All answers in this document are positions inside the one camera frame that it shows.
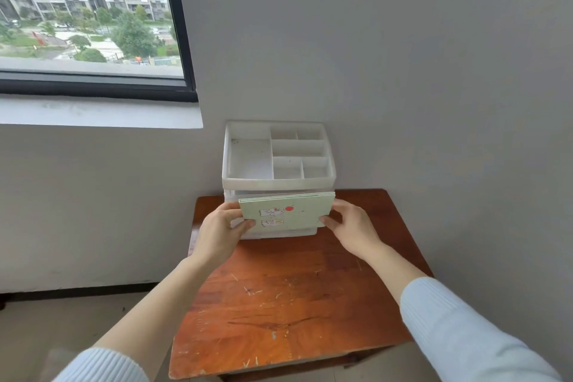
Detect person's right hand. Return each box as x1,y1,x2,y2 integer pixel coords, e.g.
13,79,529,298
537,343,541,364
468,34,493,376
318,198,385,260

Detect person's left hand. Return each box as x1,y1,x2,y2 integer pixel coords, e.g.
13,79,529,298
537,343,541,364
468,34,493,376
191,202,257,267

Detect light green notebook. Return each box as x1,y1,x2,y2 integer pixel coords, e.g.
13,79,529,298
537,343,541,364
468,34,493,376
238,191,336,231

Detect person's left forearm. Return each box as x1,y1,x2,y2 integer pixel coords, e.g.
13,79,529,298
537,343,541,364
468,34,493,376
54,255,215,382

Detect person's right forearm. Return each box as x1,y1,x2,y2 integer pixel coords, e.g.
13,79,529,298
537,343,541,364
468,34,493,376
365,242,562,382

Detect white plastic desk organizer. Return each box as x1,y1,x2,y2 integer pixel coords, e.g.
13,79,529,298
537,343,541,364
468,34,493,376
222,121,337,240

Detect brown wooden table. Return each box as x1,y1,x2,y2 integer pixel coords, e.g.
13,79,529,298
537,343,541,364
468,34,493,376
169,189,434,381

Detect white window sill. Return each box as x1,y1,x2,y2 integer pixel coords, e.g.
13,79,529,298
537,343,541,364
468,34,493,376
0,94,203,130

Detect black framed window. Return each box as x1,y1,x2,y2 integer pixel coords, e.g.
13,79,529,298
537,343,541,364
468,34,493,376
0,0,199,103

